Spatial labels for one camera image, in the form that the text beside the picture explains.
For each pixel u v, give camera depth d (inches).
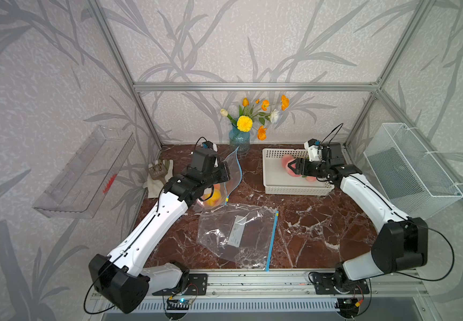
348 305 29.5
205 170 21.6
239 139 42.9
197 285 28.5
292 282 29.7
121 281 14.3
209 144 25.7
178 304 28.4
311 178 29.3
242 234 34.1
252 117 39.6
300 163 29.7
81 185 26.8
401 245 16.6
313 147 30.3
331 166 25.5
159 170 42.6
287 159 43.1
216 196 33.3
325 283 28.8
